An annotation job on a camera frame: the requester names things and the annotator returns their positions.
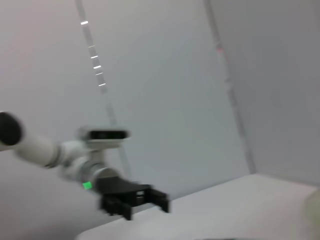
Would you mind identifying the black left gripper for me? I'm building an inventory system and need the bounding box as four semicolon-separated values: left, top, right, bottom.
93;174;172;221

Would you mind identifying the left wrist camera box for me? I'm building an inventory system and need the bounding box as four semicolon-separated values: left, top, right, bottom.
77;126;133;151

